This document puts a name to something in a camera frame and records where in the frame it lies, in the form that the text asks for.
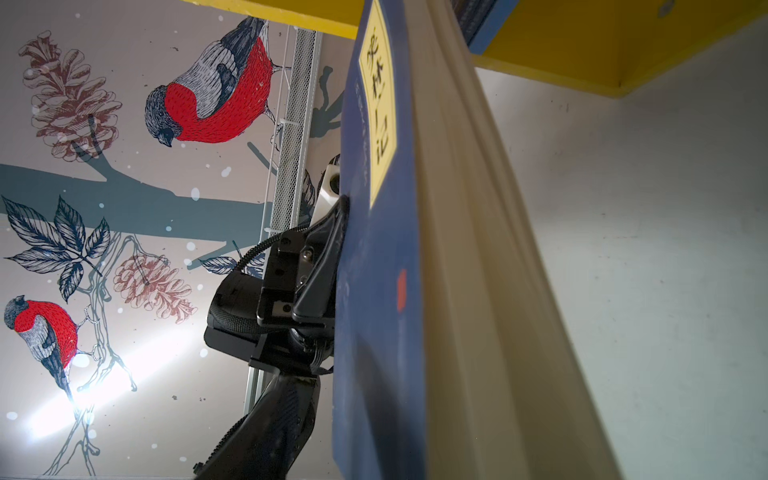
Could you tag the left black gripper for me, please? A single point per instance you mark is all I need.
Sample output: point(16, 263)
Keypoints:
point(299, 286)

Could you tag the navy blue book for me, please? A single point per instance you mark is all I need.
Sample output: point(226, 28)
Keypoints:
point(452, 359)
point(481, 20)

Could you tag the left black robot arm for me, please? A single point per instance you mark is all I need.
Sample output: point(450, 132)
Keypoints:
point(267, 440)

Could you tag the yellow shelf with coloured boards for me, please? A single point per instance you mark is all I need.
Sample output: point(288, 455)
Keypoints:
point(603, 47)

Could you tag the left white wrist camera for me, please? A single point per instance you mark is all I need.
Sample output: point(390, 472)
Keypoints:
point(328, 191)

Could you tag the white wire mesh basket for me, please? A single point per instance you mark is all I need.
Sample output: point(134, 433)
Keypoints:
point(287, 159)

